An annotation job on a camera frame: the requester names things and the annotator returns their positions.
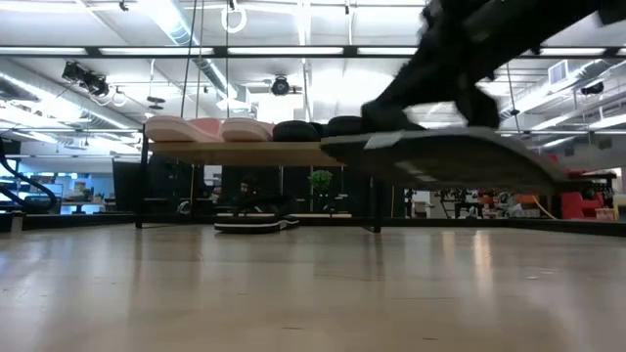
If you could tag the small black ceiling fixture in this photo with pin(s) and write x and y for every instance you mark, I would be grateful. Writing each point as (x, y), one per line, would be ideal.
(593, 88)

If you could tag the black workbench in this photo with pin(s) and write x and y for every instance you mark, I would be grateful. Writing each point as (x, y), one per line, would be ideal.
(604, 176)

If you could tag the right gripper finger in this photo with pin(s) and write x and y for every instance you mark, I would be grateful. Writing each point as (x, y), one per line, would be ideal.
(386, 115)
(481, 110)

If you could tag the black overhead beam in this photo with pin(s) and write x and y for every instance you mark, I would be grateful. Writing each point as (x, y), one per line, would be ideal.
(293, 51)

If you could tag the black slide sandal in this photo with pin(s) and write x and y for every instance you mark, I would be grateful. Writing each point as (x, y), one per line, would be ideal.
(296, 132)
(344, 126)

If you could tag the black metal table frame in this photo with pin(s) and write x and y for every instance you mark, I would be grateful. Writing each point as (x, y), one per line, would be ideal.
(562, 227)

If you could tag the black twin ceiling spotlight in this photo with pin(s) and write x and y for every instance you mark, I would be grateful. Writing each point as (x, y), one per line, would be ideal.
(88, 80)

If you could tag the red tool cabinet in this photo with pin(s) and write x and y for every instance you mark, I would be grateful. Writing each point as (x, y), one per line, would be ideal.
(582, 205)

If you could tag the pink slide sandal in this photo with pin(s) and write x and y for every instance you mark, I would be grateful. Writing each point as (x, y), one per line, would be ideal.
(171, 129)
(247, 129)

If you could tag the green potted plant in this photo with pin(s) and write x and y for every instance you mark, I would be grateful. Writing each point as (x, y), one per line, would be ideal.
(321, 181)

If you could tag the wooden shelf black metal frame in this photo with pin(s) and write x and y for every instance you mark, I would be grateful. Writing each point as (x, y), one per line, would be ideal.
(235, 154)

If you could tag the round black ceiling camera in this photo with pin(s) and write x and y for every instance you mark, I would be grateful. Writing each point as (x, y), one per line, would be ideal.
(280, 86)

